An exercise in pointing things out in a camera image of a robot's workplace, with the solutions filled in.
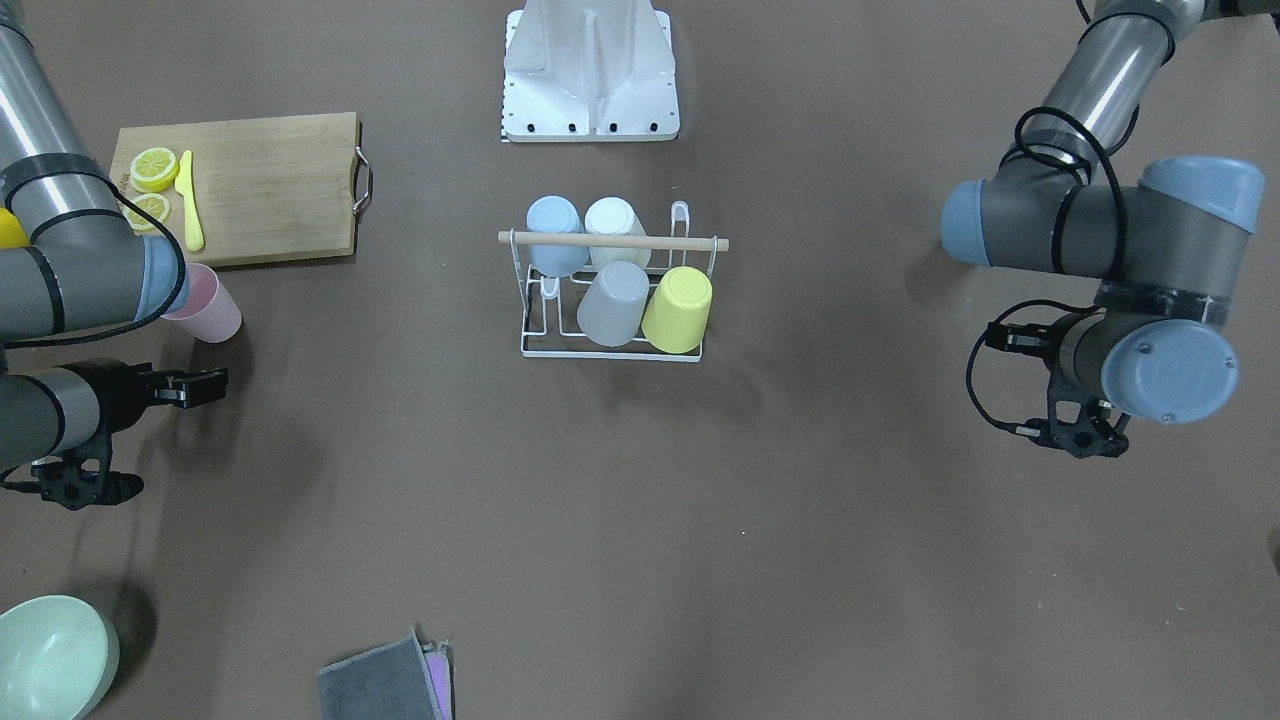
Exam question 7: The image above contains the yellow lemon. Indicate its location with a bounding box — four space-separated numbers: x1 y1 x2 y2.
0 208 29 249

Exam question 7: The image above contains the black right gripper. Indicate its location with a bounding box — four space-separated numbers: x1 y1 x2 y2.
61 361 230 433

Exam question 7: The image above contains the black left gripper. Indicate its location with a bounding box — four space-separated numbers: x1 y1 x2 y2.
1036 368 1132 459

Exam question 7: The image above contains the pink plastic cup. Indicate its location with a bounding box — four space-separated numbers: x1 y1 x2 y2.
161 263 243 345

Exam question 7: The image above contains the white wire cup holder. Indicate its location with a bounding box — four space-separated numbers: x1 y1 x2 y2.
495 195 730 363

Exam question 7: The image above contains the blue plastic cup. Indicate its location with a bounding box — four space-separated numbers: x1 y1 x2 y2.
526 195 591 279

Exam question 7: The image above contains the white plastic cup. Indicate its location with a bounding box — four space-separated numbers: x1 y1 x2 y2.
584 197 652 272

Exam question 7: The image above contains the white camera pillar base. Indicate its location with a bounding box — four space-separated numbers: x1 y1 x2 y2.
500 1 681 143

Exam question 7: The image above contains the grey plastic cup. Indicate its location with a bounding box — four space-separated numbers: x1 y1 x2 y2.
576 261 650 347

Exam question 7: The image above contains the yellow plastic knife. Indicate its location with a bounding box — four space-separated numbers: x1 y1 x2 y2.
174 149 205 252

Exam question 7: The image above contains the green bowl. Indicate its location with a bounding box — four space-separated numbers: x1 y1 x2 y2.
1 594 120 719

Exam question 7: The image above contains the yellow plastic cup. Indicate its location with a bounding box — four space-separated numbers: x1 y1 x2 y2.
641 266 714 354

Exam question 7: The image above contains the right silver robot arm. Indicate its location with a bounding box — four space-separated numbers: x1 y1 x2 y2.
1 3 188 470

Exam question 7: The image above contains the grey cloth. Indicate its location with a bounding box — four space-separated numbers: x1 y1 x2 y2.
317 632 456 719

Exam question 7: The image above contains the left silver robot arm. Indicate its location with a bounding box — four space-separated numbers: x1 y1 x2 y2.
940 1 1277 457

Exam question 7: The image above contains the wooden cutting board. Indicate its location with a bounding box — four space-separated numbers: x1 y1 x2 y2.
109 111 372 268

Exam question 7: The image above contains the lemon slice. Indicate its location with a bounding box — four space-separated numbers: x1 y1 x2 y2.
122 193 172 234
128 147 180 193

